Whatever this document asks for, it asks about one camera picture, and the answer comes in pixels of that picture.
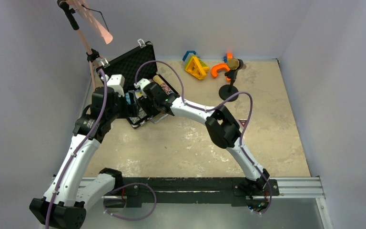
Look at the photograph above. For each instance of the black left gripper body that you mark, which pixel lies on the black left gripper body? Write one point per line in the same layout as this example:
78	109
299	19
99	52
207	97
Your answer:
123	110

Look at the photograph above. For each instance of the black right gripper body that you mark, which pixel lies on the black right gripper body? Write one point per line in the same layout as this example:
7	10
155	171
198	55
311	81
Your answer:
150	106

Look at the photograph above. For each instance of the black poker chip case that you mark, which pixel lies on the black poker chip case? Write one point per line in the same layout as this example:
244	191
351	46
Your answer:
128	64

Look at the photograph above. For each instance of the light blue chip stack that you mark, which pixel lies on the light blue chip stack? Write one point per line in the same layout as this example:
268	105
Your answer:
127	97

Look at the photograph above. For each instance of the green 20 chip stack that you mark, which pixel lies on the green 20 chip stack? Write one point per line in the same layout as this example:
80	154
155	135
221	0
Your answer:
140	118

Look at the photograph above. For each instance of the red triangular button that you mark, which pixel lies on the red triangular button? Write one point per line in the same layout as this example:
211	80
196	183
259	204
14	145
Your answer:
242	122

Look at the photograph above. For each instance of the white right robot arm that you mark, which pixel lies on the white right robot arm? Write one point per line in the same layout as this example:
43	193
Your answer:
224	130

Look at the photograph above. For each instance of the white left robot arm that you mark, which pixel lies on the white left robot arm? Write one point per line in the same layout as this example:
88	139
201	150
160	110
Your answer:
65	205

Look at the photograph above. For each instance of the yellow red blue chip row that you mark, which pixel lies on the yellow red blue chip row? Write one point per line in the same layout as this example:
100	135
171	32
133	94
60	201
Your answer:
166	88

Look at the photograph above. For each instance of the yellow triangular toy block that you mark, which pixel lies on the yellow triangular toy block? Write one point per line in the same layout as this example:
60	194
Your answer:
196	67

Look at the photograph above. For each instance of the blue angled toy piece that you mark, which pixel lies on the blue angled toy piece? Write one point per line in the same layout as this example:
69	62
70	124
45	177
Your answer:
188	54

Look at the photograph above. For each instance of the orange curved toy track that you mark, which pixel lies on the orange curved toy track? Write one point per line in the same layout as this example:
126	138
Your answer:
221	67

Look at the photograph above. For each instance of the blue orange toy blocks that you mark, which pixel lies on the blue orange toy blocks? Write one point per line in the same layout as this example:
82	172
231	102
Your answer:
227	56

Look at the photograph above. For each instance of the brown wooden microphone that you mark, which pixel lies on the brown wooden microphone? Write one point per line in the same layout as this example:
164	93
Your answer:
236	64

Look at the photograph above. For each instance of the pink tripod stand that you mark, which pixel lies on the pink tripod stand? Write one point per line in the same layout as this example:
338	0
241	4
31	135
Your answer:
81	7

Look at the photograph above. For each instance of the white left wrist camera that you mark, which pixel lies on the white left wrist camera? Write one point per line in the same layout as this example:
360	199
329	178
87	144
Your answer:
116	82

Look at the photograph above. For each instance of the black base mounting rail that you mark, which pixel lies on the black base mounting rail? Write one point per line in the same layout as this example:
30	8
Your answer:
235	191

